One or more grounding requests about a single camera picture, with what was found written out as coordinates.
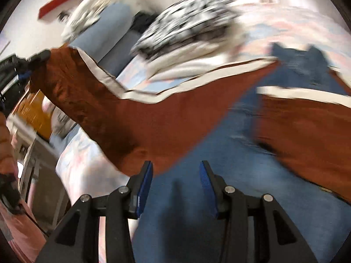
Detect white cabinet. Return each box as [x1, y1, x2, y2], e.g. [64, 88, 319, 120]
[15, 130, 70, 226]

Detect orange wooden headboard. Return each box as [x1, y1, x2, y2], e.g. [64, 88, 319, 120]
[14, 90, 52, 140]

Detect black cable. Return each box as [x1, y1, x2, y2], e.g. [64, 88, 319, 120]
[0, 174, 50, 237]

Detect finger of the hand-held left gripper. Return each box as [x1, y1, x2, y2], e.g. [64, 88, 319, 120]
[27, 50, 51, 69]

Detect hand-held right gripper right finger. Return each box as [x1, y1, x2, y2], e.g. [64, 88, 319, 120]
[199, 160, 319, 263]

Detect white crumpled cloth pile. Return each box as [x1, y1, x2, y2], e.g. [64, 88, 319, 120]
[60, 0, 110, 43]

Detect person's left forearm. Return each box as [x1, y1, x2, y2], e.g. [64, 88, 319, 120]
[0, 110, 17, 176]

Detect black and white patterned cloth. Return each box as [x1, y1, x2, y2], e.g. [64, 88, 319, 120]
[130, 0, 242, 61]

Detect rust brown fleece garment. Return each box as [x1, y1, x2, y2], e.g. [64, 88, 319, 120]
[29, 46, 351, 203]

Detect person's pink clothing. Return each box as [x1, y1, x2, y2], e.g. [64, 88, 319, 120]
[0, 194, 52, 263]

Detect blue denim cloth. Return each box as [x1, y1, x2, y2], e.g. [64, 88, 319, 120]
[132, 42, 351, 263]

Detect red wall shelf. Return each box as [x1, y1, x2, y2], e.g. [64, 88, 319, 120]
[38, 0, 96, 20]

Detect pink and blue patterned bedsheet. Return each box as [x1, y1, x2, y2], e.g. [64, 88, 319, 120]
[55, 3, 351, 263]

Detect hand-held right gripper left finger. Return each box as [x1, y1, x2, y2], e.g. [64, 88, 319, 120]
[36, 160, 153, 263]

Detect blue pillow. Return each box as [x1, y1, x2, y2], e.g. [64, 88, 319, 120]
[68, 3, 143, 74]

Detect white folded cloth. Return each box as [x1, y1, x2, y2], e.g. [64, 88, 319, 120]
[143, 46, 233, 83]

